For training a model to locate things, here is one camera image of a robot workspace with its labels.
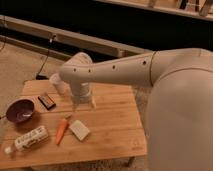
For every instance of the orange carrot-like pepper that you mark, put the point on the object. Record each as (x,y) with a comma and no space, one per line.
(62,128)

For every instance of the white ceramic cup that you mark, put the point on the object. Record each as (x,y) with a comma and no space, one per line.
(59,85)

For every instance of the dark chocolate bar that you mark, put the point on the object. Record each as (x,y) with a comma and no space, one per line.
(47,102)

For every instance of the grey metal rail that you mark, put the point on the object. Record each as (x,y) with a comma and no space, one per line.
(79,40)

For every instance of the wooden table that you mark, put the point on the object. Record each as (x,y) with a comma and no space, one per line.
(115,127)

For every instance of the purple bowl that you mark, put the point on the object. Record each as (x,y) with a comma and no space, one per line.
(20,111)

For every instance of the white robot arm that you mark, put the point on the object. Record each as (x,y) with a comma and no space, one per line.
(179,113)

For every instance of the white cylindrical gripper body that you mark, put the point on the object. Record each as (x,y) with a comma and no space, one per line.
(81,93)

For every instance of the white sponge block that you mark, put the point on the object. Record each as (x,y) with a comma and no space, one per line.
(79,130)

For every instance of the small clear glass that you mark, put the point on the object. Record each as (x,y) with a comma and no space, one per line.
(10,150)

